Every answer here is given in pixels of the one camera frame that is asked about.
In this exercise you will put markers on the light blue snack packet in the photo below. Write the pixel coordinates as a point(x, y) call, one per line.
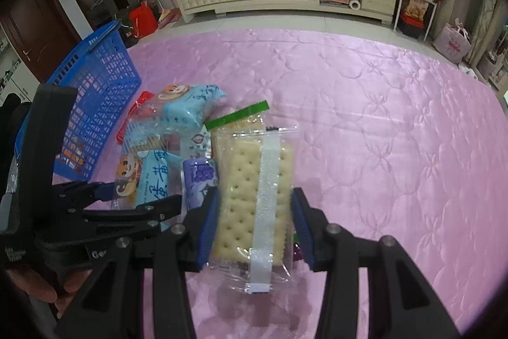
point(154, 176)
point(186, 108)

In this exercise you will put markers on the red snack packet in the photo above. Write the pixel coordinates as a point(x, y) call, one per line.
point(139, 104)

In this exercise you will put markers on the green-edged cracker packet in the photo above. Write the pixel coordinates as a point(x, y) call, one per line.
point(238, 112)

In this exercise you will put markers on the pink dustpan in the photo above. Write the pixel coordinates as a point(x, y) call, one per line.
point(170, 16)

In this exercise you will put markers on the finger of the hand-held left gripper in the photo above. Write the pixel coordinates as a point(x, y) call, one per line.
point(151, 210)
point(79, 192)

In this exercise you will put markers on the red bag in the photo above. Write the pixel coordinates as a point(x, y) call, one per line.
point(143, 19)

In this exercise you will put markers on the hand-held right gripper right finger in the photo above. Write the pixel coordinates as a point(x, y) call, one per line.
point(301, 231)

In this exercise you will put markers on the blue-edged cracker packet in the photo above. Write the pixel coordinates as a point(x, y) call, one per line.
point(147, 142)

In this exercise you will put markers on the pink bag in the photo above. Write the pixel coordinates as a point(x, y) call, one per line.
point(452, 43)

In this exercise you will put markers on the black bag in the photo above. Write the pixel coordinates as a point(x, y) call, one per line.
point(125, 27)

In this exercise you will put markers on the purple candy packet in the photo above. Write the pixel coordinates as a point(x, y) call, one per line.
point(200, 174)

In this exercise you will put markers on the clear cracker packet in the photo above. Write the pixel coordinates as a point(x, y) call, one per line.
point(238, 184)

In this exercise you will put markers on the blue plastic basket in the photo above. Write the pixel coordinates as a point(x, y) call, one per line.
point(99, 85)

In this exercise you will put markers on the white purple-print packet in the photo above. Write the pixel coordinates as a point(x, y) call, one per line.
point(196, 142)

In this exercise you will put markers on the pair of white slippers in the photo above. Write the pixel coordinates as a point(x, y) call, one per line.
point(468, 71)

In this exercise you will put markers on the dark wooden door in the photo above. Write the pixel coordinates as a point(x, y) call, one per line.
point(35, 25)

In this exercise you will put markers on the person's left hand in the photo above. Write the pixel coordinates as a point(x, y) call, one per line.
point(35, 283)

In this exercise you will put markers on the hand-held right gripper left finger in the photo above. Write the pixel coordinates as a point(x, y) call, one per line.
point(208, 227)

